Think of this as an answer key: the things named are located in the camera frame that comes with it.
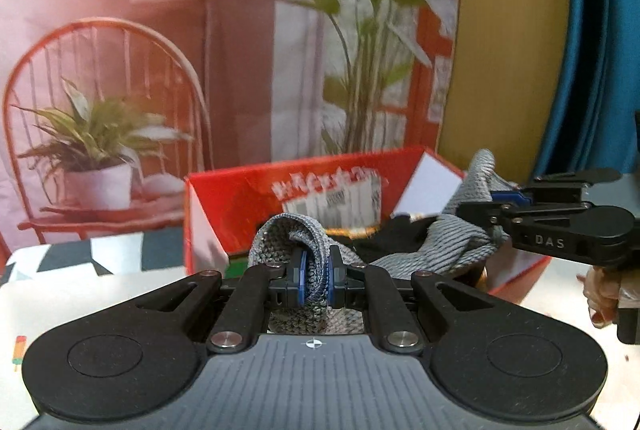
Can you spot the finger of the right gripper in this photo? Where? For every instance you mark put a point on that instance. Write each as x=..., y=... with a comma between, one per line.
x=515, y=197

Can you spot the person's right hand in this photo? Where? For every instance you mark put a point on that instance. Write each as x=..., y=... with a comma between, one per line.
x=601, y=288

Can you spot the printed room backdrop poster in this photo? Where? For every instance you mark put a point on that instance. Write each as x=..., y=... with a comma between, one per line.
x=107, y=105

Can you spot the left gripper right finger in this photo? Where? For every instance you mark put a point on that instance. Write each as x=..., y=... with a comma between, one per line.
x=345, y=282

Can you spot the white shipping label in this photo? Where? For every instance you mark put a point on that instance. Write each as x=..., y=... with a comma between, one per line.
x=356, y=205

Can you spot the red cardboard box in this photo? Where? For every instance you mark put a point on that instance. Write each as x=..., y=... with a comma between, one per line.
x=225, y=207

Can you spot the grey knitted cloth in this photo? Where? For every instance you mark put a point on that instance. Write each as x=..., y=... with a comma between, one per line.
x=452, y=245

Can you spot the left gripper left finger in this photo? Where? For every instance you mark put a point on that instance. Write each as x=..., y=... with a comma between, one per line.
x=288, y=288

